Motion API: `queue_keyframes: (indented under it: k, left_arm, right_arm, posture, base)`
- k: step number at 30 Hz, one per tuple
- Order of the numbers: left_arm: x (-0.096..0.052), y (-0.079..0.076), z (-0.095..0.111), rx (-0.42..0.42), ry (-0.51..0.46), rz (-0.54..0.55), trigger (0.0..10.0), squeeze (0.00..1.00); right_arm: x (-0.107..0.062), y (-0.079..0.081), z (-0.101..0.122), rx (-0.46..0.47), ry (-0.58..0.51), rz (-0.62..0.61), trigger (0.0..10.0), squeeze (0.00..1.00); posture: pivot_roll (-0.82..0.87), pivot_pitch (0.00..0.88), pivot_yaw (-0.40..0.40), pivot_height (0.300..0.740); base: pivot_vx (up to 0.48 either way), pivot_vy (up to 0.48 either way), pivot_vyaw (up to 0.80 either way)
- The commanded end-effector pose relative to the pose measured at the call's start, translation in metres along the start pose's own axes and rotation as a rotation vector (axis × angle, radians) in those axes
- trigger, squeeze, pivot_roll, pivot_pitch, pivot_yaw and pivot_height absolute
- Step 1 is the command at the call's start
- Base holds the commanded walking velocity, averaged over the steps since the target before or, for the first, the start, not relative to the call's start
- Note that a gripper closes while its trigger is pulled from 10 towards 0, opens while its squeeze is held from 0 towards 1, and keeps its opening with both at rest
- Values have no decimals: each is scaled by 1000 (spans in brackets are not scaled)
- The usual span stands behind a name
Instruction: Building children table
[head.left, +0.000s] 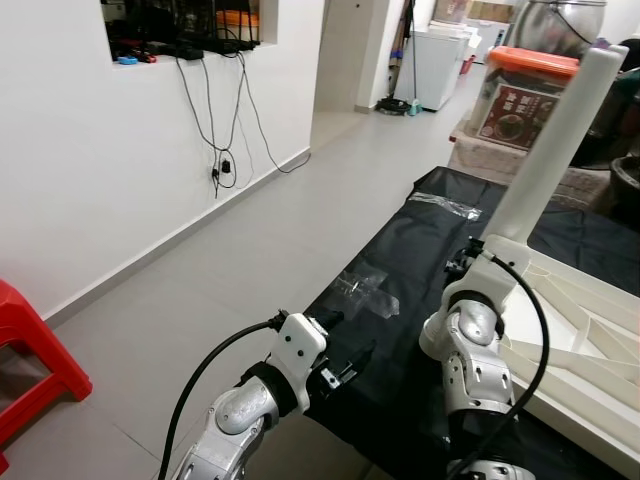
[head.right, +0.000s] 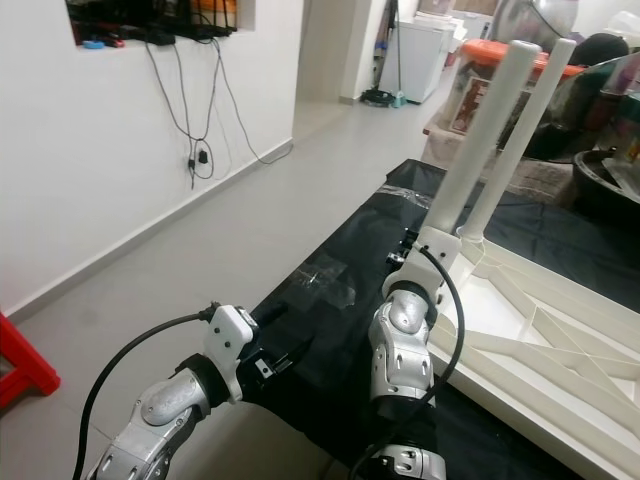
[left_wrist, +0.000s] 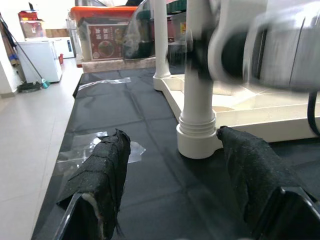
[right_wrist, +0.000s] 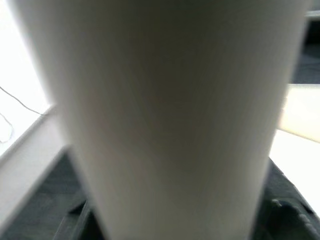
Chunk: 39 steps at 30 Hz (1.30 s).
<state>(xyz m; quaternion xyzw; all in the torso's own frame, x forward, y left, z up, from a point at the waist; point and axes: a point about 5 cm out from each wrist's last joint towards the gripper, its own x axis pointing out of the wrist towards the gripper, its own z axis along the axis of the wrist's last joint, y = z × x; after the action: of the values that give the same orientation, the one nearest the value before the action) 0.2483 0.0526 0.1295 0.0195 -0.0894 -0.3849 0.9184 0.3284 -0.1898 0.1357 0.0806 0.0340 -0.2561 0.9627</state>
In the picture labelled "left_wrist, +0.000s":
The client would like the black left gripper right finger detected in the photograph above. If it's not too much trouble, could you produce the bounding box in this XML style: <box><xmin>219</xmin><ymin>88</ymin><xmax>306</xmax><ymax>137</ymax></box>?
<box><xmin>216</xmin><ymin>125</ymin><xmax>320</xmax><ymax>240</ymax></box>

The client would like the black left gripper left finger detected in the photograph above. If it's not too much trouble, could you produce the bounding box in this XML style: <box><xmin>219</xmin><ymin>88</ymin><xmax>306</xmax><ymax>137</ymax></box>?
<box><xmin>51</xmin><ymin>128</ymin><xmax>132</xmax><ymax>240</ymax></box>

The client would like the white plastic table leg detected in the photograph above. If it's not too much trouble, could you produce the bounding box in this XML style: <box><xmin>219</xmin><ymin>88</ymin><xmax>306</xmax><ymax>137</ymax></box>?
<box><xmin>178</xmin><ymin>0</ymin><xmax>217</xmax><ymax>138</ymax></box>
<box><xmin>152</xmin><ymin>0</ymin><xmax>173</xmax><ymax>79</ymax></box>

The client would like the white children table top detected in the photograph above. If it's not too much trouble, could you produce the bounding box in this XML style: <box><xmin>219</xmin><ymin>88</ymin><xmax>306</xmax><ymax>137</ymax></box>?
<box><xmin>152</xmin><ymin>73</ymin><xmax>320</xmax><ymax>160</ymax></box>

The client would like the clear plastic storage bin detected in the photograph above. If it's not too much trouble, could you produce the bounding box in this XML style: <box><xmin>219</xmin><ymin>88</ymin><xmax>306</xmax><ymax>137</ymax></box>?
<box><xmin>169</xmin><ymin>12</ymin><xmax>189</xmax><ymax>47</ymax></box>

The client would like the crumpled clear tape piece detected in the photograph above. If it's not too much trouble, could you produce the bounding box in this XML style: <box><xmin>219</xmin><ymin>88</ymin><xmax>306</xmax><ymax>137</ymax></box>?
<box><xmin>56</xmin><ymin>129</ymin><xmax>147</xmax><ymax>166</ymax></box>

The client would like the black tablecloth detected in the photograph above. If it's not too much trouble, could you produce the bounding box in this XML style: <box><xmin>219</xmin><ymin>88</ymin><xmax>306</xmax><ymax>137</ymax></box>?
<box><xmin>31</xmin><ymin>66</ymin><xmax>320</xmax><ymax>240</ymax></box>

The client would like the green round lid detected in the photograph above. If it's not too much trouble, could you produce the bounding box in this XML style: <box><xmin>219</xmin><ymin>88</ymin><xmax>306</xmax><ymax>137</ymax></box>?
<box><xmin>165</xmin><ymin>0</ymin><xmax>189</xmax><ymax>14</ymax></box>

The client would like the beige patterned bench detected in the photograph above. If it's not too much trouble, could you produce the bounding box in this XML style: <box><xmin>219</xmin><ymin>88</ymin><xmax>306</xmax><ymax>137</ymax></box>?
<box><xmin>75</xmin><ymin>56</ymin><xmax>158</xmax><ymax>74</ymax></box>

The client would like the orange-lidded storage box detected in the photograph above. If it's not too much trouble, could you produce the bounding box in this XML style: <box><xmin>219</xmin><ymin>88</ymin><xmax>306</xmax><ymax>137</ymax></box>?
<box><xmin>69</xmin><ymin>6</ymin><xmax>139</xmax><ymax>63</ymax></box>

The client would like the black floor appliance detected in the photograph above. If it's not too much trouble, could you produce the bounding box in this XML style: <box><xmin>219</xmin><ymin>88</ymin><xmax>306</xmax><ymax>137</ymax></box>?
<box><xmin>16</xmin><ymin>81</ymin><xmax>42</xmax><ymax>94</ymax></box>

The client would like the red cardboard box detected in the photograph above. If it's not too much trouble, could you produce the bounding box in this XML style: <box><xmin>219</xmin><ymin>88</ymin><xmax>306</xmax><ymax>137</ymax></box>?
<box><xmin>17</xmin><ymin>9</ymin><xmax>48</xmax><ymax>39</ymax></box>

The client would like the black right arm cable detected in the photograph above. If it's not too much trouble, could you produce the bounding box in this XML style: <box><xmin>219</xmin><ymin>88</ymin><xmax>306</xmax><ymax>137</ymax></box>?
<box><xmin>306</xmin><ymin>90</ymin><xmax>320</xmax><ymax>138</ymax></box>

